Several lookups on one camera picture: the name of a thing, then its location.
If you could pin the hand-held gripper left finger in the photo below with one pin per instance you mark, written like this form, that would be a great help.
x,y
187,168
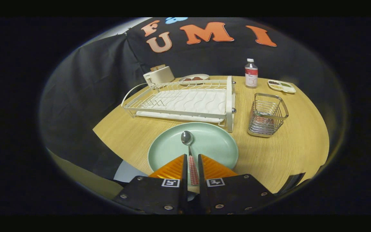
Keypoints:
x,y
147,195

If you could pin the white toaster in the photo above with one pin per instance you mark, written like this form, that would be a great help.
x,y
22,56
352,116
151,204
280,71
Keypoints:
x,y
161,76

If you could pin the black table clamp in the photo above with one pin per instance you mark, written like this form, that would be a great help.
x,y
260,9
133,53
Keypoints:
x,y
293,182

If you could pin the clear bottle with red label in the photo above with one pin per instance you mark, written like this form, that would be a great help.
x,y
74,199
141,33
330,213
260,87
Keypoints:
x,y
251,75

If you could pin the small beige plate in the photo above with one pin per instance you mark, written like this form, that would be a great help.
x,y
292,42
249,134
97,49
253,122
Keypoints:
x,y
204,76

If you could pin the brown toast slice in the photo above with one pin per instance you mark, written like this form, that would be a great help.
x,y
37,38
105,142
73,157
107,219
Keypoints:
x,y
157,67

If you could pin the white divided snack dish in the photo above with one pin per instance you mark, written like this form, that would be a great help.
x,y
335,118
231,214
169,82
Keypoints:
x,y
282,87

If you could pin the light green plate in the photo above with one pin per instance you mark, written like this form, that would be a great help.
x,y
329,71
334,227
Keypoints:
x,y
217,145

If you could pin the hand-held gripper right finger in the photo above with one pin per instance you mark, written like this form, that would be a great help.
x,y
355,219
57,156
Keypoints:
x,y
237,193

